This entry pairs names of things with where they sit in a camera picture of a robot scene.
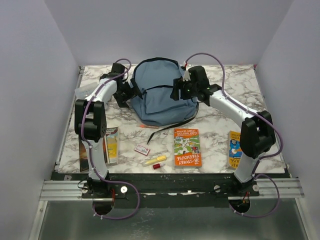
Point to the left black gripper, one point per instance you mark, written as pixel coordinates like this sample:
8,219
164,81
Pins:
134,90

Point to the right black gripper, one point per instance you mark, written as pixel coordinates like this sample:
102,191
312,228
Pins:
178,83

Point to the blue student backpack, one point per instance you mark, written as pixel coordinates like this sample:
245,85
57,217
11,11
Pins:
155,78

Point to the orange pencil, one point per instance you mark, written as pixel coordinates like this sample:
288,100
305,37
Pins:
147,126

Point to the orange treehouse book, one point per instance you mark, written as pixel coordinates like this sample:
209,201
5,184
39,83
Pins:
186,148

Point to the red white eraser box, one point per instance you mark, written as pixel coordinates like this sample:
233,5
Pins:
142,149

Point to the yellow highlighter pen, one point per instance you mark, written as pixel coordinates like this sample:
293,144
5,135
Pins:
153,161

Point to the small red cap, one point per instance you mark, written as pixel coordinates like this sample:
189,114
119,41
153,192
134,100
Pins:
157,166

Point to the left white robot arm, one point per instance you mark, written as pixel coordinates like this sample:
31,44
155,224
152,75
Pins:
90,118

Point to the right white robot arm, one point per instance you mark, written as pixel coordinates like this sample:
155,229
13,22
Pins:
256,128

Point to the clear plastic storage box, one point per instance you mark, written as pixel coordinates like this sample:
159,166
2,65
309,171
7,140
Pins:
84,91

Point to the yellow cover book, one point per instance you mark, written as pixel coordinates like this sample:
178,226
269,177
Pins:
112,137

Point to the dark sunset cover book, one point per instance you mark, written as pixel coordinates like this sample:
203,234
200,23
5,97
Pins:
83,159

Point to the yellow blue treehouse book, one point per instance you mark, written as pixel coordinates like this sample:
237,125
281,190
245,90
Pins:
234,149

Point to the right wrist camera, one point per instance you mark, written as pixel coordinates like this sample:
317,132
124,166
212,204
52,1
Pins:
186,76

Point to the aluminium mounting rail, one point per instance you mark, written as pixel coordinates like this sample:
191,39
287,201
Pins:
283,188

